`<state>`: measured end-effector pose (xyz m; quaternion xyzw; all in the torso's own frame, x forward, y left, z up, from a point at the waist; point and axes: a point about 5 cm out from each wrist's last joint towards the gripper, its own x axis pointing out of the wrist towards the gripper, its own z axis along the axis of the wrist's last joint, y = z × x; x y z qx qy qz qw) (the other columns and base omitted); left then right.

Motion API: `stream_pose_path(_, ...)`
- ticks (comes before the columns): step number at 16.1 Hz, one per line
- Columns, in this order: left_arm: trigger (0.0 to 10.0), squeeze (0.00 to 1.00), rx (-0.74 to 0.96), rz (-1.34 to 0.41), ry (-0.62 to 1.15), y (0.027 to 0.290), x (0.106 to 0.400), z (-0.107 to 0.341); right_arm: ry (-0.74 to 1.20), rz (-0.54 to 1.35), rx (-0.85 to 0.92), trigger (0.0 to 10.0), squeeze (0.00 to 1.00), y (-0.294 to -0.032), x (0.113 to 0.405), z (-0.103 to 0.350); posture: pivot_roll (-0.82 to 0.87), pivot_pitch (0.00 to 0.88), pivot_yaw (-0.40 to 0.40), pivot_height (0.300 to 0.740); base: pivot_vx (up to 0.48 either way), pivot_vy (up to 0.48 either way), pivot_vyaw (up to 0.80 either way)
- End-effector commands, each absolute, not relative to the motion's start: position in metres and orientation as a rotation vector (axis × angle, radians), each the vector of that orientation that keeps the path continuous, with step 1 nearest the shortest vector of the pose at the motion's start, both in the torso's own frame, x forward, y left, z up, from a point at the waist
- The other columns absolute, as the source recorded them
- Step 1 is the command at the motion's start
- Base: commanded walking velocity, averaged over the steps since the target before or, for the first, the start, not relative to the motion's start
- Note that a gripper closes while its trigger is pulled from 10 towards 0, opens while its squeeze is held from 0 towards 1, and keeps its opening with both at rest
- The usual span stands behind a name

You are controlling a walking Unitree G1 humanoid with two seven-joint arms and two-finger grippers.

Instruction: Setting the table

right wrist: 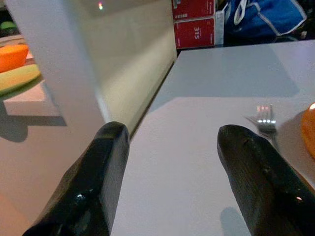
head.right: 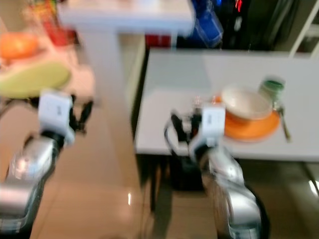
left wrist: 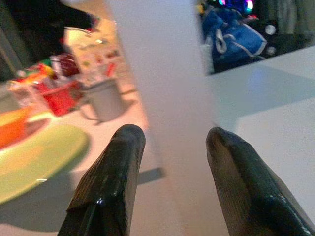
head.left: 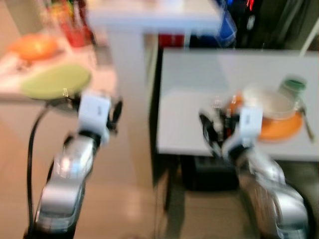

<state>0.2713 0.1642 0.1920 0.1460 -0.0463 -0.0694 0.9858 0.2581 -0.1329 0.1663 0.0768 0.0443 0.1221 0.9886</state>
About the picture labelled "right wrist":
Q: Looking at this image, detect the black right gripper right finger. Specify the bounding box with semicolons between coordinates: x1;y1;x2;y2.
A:
217;124;315;236

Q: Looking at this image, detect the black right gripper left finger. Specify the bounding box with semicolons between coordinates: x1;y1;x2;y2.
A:
22;121;130;236

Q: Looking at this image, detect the silver metal fork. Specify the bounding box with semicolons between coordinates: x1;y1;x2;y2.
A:
246;104;279;148

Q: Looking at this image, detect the orange plate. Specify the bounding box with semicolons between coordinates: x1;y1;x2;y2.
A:
300;102;315;159

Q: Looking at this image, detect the white cabinet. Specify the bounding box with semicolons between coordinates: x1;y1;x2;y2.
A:
3;0;178;135

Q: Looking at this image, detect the light green plate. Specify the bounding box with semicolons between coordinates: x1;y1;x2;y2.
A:
0;64;41;96

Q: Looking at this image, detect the orange bowl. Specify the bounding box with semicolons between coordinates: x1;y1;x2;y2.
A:
0;45;30;73

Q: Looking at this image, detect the white box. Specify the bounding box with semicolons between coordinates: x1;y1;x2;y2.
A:
214;9;225;46

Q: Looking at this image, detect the red cardboard box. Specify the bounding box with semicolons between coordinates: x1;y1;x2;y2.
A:
174;17;215;50
172;0;216;22

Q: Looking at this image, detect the blue bag with white trim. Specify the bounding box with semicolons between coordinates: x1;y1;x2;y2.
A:
222;0;308;40

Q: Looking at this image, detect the green round object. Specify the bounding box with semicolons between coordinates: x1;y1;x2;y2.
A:
0;21;16;31

